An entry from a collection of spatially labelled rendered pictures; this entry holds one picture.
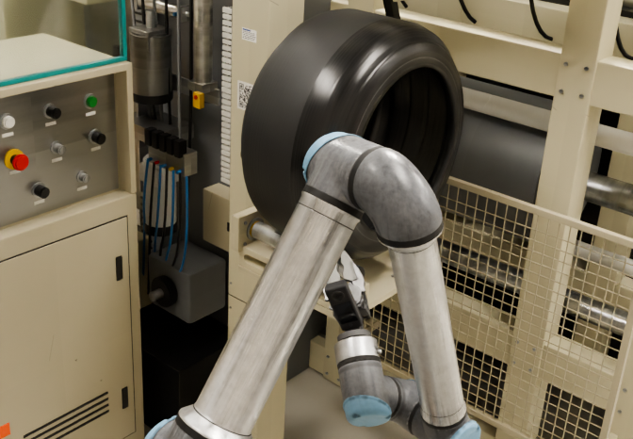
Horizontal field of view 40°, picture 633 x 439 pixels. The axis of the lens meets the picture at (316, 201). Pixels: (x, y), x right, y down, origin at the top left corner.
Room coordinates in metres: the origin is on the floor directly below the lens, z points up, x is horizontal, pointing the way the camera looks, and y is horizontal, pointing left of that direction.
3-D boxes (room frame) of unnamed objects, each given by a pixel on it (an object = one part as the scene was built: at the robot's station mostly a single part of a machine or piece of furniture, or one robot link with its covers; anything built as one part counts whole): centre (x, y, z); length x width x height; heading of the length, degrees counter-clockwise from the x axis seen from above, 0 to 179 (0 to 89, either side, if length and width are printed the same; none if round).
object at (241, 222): (2.15, 0.07, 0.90); 0.40 x 0.03 x 0.10; 141
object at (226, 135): (2.21, 0.23, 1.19); 0.05 x 0.04 x 0.48; 141
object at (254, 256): (1.93, 0.03, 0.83); 0.36 x 0.09 x 0.06; 51
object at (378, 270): (2.04, -0.06, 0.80); 0.37 x 0.36 x 0.02; 141
